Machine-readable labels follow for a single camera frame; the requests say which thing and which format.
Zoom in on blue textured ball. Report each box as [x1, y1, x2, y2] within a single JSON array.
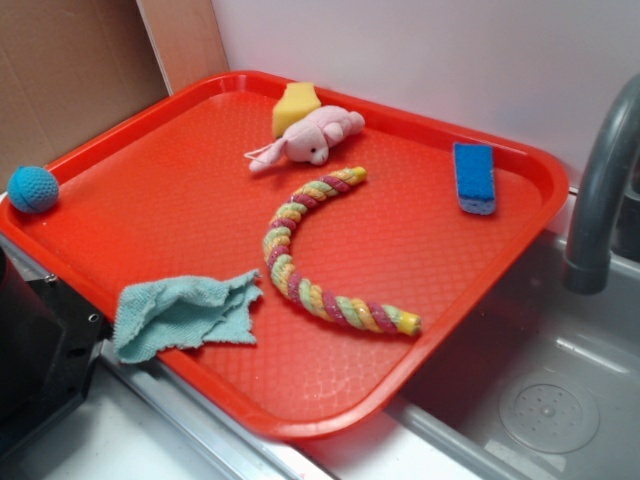
[[7, 166, 59, 214]]

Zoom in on grey faucet spout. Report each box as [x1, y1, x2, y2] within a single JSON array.
[[562, 76, 639, 295]]

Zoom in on blue sponge block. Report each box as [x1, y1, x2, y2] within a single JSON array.
[[453, 142, 496, 216]]

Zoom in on yellow sponge wedge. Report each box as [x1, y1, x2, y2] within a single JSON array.
[[272, 82, 321, 138]]

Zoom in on pink plush bunny toy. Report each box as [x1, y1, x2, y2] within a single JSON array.
[[244, 106, 365, 172]]

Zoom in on brown cardboard panel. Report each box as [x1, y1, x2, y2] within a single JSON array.
[[1, 1, 167, 183]]

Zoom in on red plastic tray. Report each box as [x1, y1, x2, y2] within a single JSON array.
[[1, 72, 569, 440]]

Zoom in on grey plastic sink basin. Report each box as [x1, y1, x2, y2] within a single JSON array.
[[301, 234, 639, 479]]

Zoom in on teal terry cloth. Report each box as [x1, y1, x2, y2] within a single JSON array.
[[113, 270, 262, 364]]

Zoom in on multicolored twisted rope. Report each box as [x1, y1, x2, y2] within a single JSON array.
[[262, 166, 423, 337]]

